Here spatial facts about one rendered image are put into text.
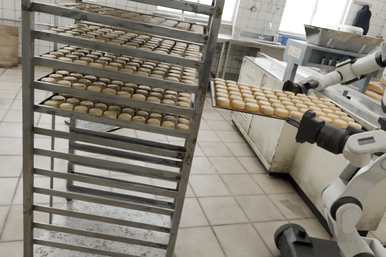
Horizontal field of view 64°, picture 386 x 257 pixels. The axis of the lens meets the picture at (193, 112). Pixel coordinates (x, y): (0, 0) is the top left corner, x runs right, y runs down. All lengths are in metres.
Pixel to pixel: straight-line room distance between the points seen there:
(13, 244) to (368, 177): 1.77
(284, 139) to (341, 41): 0.88
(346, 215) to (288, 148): 1.24
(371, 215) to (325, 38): 1.31
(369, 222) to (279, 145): 0.83
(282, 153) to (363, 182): 1.24
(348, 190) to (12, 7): 4.67
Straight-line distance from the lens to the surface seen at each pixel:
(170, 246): 1.43
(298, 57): 2.57
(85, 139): 1.26
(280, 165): 2.81
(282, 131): 2.65
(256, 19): 5.80
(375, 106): 2.59
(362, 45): 2.82
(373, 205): 2.45
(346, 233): 1.68
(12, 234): 2.04
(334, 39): 2.66
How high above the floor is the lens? 1.35
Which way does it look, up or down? 20 degrees down
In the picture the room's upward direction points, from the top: 11 degrees clockwise
